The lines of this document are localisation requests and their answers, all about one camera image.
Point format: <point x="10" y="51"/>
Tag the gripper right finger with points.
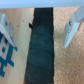
<point x="74" y="24"/>

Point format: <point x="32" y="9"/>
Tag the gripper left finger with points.
<point x="6" y="28"/>

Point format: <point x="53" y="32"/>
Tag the wooden drawer box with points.
<point x="22" y="40"/>

